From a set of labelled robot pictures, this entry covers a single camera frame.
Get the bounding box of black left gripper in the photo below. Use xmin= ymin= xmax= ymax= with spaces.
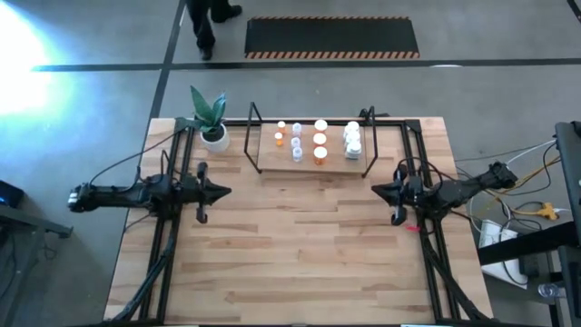
xmin=190 ymin=161 xmax=233 ymax=225

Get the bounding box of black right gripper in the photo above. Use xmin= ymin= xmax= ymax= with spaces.
xmin=370 ymin=163 xmax=426 ymax=227

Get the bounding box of green plant in white pot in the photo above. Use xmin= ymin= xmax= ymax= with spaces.
xmin=174 ymin=84 xmax=231 ymax=154

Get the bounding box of white power box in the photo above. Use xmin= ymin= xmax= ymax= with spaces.
xmin=478 ymin=219 xmax=530 ymax=291

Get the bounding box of yellow power plug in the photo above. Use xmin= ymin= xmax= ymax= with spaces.
xmin=533 ymin=203 xmax=559 ymax=222

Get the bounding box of person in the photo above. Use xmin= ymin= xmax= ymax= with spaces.
xmin=184 ymin=0 xmax=243 ymax=62

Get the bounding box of black hazard-striped floor mat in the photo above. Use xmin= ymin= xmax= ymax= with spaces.
xmin=243 ymin=16 xmax=421 ymax=60

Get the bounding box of black equipment stand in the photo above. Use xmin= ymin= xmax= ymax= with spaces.
xmin=477 ymin=120 xmax=581 ymax=327

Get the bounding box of clear plastic water bottle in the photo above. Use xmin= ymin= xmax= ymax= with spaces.
xmin=537 ymin=282 xmax=567 ymax=300

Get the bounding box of black device blue light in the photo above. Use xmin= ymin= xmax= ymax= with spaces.
xmin=0 ymin=180 xmax=26 ymax=210

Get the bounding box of wooden shelf black metal frame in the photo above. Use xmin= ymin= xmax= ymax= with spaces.
xmin=243 ymin=101 xmax=380 ymax=179

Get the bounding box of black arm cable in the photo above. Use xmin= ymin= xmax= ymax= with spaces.
xmin=88 ymin=129 xmax=190 ymax=186

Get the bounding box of white floor cable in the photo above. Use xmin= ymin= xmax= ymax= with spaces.
xmin=503 ymin=139 xmax=557 ymax=167

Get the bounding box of yellow floor cable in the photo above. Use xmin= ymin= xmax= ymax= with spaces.
xmin=507 ymin=156 xmax=563 ymax=196

